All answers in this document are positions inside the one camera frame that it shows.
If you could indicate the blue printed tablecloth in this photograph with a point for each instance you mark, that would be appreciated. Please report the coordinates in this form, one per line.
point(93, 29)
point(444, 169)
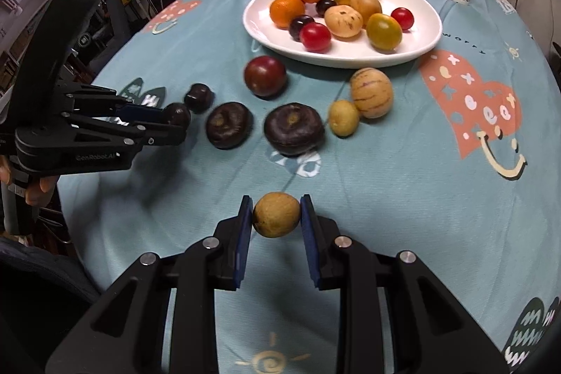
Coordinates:
point(394, 203)

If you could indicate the pale spotted pepino melon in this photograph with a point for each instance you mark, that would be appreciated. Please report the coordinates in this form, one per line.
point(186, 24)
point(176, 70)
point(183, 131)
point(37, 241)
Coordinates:
point(343, 22)

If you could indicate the red cherry tomato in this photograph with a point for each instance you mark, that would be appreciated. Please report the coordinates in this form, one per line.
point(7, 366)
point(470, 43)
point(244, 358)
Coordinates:
point(402, 19)
point(315, 37)

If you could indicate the yellow-brown round fruit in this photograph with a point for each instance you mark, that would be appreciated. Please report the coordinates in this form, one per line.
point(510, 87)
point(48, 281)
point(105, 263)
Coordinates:
point(276, 215)

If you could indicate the large yellow-green tomato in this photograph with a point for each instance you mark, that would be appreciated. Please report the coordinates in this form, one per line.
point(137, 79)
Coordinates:
point(384, 31)

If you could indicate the small dark water chestnut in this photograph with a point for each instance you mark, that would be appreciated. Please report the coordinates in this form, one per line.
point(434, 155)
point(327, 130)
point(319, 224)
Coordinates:
point(179, 114)
point(198, 97)

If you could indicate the dark red tomato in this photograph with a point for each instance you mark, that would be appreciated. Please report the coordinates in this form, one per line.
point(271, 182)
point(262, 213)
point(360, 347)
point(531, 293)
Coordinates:
point(265, 76)

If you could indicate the person's dark blue clothing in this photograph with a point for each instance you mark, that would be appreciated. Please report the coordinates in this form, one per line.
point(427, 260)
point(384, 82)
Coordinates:
point(44, 282)

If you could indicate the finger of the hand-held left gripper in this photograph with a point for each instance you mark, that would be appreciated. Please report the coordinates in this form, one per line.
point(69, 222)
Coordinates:
point(162, 135)
point(140, 113)

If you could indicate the small yellow fruit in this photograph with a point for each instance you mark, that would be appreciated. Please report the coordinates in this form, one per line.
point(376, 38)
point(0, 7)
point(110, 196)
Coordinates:
point(344, 117)

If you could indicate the dark purple cherry tomato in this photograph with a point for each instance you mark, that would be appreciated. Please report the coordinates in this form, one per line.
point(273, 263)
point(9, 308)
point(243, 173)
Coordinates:
point(325, 5)
point(300, 25)

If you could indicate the white round plate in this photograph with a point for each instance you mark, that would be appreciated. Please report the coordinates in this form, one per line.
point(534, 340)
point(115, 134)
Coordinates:
point(416, 36)

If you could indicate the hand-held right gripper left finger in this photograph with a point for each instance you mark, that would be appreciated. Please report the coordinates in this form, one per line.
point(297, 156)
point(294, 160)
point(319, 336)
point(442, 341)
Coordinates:
point(243, 242)

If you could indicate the pale yellow round fruit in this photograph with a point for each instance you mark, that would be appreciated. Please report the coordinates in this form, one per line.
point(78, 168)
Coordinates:
point(366, 6)

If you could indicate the striped pepino melon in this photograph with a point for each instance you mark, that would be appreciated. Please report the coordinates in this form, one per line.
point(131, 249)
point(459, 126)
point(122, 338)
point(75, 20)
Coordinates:
point(370, 92)

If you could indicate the person's left hand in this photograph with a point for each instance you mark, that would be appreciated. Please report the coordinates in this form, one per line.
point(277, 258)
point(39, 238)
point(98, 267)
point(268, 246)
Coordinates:
point(41, 190)

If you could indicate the large dark water chestnut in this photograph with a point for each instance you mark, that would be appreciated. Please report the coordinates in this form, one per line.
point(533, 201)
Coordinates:
point(228, 125)
point(293, 129)

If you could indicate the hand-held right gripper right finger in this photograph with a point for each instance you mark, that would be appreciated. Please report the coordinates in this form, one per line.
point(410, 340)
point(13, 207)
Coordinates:
point(309, 242)

